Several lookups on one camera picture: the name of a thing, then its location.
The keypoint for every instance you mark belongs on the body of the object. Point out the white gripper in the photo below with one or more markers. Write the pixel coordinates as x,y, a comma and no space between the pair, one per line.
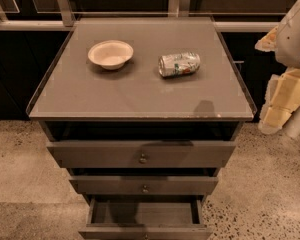
294,39

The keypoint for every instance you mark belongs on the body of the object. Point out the grey bottom drawer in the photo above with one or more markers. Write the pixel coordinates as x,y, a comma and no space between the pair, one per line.
145,218

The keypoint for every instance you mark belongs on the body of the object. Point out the grey drawer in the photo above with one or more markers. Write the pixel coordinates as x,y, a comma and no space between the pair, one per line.
141,154
145,218
144,185

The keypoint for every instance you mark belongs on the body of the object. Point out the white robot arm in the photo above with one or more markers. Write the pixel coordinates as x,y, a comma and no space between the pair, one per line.
287,50

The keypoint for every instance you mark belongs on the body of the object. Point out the grey drawer cabinet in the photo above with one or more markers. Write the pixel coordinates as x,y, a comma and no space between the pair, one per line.
80,101

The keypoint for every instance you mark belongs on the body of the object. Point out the grey top drawer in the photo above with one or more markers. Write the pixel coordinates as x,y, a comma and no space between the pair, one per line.
141,154

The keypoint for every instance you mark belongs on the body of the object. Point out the grey middle drawer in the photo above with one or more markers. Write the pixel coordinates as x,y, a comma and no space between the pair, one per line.
144,185

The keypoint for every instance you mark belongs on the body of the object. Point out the crushed soda can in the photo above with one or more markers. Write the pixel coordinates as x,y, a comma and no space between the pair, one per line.
178,64

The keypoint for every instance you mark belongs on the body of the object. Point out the white paper bowl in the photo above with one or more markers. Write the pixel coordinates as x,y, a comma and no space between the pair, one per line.
111,54

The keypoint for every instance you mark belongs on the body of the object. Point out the metal railing frame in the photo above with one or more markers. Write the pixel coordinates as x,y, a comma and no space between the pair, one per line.
226,15

